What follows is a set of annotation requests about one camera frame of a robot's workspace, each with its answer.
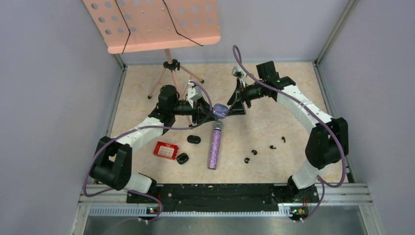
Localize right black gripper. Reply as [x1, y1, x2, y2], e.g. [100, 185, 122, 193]
[226, 78, 266, 117]

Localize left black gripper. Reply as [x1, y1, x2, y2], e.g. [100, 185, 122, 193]
[171, 95, 218, 124]

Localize purple earbud charging case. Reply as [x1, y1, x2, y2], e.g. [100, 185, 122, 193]
[212, 103, 229, 119]

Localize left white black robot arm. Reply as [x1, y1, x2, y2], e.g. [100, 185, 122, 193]
[86, 81, 214, 202]

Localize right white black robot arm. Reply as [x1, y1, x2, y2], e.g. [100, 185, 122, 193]
[227, 61, 348, 202]

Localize closed black earbud case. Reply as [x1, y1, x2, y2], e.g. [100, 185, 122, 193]
[187, 135, 201, 144]

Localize open black earbud case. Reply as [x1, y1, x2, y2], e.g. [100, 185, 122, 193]
[176, 153, 189, 165]

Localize purple glitter microphone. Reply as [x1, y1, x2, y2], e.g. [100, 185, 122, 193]
[207, 121, 224, 170]

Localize red plastic box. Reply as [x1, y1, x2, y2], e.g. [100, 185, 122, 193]
[153, 141, 179, 160]

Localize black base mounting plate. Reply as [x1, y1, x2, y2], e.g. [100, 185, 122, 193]
[126, 184, 319, 213]

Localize pink music stand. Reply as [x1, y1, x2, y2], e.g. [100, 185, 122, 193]
[82, 0, 222, 130]

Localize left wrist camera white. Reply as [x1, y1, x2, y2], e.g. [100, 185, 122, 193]
[187, 80, 203, 103]

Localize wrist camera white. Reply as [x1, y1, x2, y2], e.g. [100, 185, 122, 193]
[187, 80, 203, 103]
[231, 66, 247, 82]

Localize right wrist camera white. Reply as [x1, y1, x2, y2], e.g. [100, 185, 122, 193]
[231, 66, 247, 82]

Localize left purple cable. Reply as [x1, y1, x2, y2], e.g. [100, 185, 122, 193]
[82, 80, 215, 224]

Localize purple cable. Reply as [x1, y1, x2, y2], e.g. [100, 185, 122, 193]
[82, 80, 215, 224]
[232, 45, 347, 223]

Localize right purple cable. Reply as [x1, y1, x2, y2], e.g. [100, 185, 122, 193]
[232, 45, 347, 223]

